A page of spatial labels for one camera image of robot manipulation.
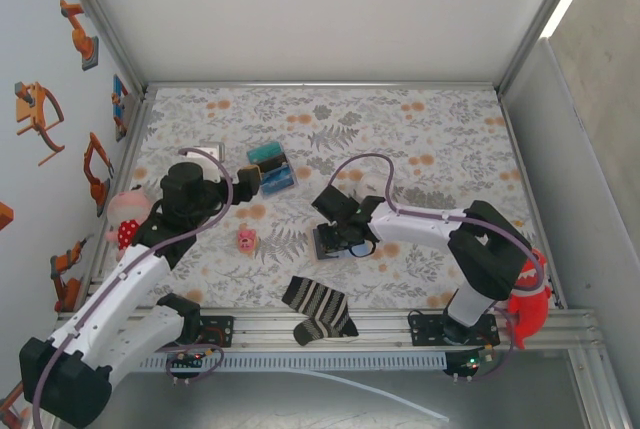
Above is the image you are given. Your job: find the beige and blue card wallet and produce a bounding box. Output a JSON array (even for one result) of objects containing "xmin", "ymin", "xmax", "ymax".
[{"xmin": 310, "ymin": 226, "xmax": 377, "ymax": 264}]

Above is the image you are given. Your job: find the blue plastic card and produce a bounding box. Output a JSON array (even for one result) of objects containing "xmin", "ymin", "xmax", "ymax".
[{"xmin": 257, "ymin": 167, "xmax": 297, "ymax": 196}]

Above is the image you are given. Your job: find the black VIP card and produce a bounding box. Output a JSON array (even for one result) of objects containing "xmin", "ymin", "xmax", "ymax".
[{"xmin": 252, "ymin": 156, "xmax": 292, "ymax": 174}]

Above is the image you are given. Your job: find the teal plastic card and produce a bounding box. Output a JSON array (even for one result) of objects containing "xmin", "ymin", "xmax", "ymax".
[{"xmin": 247, "ymin": 142, "xmax": 287, "ymax": 163}]

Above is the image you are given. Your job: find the clear acrylic card stand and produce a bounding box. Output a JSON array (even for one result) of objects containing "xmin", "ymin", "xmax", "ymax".
[{"xmin": 246, "ymin": 141, "xmax": 300, "ymax": 199}]

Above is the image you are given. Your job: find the small pink bear figurine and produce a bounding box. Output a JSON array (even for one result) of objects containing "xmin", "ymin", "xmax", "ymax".
[{"xmin": 237, "ymin": 228, "xmax": 259, "ymax": 253}]

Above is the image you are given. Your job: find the pink plush doll polka dress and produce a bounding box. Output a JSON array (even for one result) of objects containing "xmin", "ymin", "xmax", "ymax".
[{"xmin": 104, "ymin": 186, "xmax": 154, "ymax": 260}]

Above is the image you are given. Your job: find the black and beige striped sock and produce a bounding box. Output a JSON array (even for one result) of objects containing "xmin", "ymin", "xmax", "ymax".
[{"xmin": 281, "ymin": 275, "xmax": 360, "ymax": 348}]

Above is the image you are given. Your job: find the floral printed tablecloth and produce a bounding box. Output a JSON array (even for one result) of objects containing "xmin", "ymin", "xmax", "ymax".
[{"xmin": 97, "ymin": 86, "xmax": 551, "ymax": 310}]

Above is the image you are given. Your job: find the thin white plastic tube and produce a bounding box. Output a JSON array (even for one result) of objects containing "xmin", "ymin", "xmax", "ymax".
[{"xmin": 279, "ymin": 367, "xmax": 451, "ymax": 423}]

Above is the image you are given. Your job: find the small circuit board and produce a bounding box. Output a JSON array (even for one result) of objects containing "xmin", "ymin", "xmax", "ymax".
[
  {"xmin": 168, "ymin": 352, "xmax": 205, "ymax": 371},
  {"xmin": 443, "ymin": 348, "xmax": 496, "ymax": 381}
]

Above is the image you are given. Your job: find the red plush monster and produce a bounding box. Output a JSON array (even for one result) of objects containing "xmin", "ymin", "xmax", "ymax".
[{"xmin": 503, "ymin": 247, "xmax": 554, "ymax": 351}]

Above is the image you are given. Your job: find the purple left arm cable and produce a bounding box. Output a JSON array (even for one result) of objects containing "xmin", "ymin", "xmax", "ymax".
[{"xmin": 30, "ymin": 147, "xmax": 235, "ymax": 425}]

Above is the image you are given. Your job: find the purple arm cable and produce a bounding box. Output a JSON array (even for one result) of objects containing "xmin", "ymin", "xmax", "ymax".
[
  {"xmin": 30, "ymin": 147, "xmax": 235, "ymax": 425},
  {"xmin": 324, "ymin": 152, "xmax": 546, "ymax": 384}
]

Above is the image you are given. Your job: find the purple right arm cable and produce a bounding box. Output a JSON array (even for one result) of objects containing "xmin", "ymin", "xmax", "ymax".
[{"xmin": 324, "ymin": 152, "xmax": 546, "ymax": 384}]

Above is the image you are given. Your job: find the blue and orange wall sticker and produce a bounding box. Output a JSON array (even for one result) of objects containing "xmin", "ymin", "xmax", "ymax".
[{"xmin": 110, "ymin": 73, "xmax": 132, "ymax": 143}]

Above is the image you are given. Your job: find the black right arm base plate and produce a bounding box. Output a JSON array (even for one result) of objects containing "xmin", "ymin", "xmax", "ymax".
[{"xmin": 409, "ymin": 309, "xmax": 501, "ymax": 349}]

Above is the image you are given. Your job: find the white slotted cable duct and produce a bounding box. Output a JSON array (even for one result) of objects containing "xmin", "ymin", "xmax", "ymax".
[{"xmin": 139, "ymin": 352, "xmax": 447, "ymax": 373}]

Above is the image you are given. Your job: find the aluminium extrusion frame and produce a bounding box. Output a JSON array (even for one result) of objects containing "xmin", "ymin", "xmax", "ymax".
[{"xmin": 47, "ymin": 0, "xmax": 631, "ymax": 429}]

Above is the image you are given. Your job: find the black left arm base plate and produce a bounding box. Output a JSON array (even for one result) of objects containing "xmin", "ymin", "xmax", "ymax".
[{"xmin": 144, "ymin": 316, "xmax": 235, "ymax": 349}]

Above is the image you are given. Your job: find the orange claw machine wall sticker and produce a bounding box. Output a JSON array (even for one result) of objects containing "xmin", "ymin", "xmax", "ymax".
[{"xmin": 13, "ymin": 81, "xmax": 66, "ymax": 166}]

